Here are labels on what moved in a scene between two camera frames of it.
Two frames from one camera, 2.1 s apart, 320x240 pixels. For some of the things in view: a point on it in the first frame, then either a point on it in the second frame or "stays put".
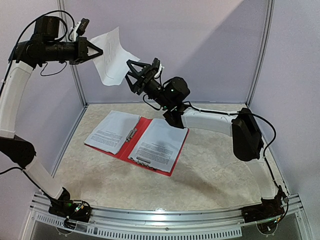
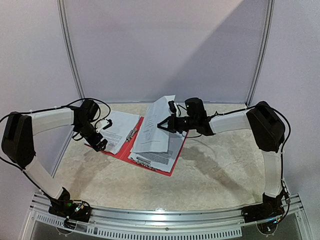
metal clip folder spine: (130, 134) stays put
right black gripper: (146, 76) -> (171, 122)
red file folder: (126, 150) stays put
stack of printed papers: (111, 65) -> (151, 138)
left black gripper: (82, 50) -> (93, 142)
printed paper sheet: (110, 133) stays put
